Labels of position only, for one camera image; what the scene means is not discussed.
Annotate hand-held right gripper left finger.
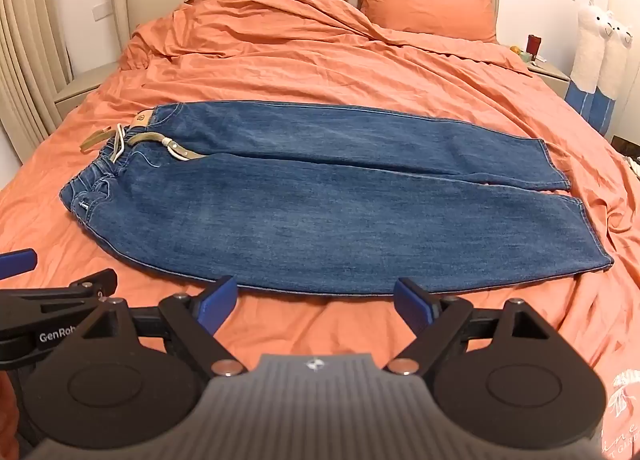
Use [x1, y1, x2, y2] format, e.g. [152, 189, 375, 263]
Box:
[60, 275, 249, 378]

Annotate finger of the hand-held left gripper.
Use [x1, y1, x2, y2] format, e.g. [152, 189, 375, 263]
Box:
[0, 269, 119, 327]
[0, 249, 39, 282]

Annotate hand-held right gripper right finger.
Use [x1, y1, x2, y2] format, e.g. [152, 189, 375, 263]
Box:
[385, 277, 553, 377]

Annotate blue denim pants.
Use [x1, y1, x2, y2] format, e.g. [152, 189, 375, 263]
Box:
[59, 100, 615, 299]

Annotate tan belt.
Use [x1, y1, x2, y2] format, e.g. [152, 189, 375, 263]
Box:
[80, 113, 207, 164]

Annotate beige nightstand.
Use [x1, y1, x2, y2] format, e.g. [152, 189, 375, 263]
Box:
[526, 59, 572, 97]
[53, 63, 119, 122]

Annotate beige curtain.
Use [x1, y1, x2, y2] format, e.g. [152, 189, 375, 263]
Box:
[0, 0, 74, 162]

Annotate orange duvet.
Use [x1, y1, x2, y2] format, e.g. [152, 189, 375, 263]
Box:
[0, 0, 640, 460]

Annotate white alpaca plush toy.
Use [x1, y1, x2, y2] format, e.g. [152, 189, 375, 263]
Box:
[589, 19, 634, 137]

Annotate white rolled towel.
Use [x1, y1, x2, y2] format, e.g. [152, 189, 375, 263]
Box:
[565, 0, 609, 114]

